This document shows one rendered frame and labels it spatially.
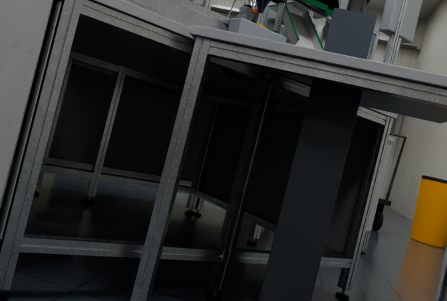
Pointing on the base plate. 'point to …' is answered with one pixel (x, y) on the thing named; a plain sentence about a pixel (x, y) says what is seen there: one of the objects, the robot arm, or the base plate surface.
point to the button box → (237, 26)
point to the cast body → (245, 12)
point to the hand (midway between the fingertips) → (262, 4)
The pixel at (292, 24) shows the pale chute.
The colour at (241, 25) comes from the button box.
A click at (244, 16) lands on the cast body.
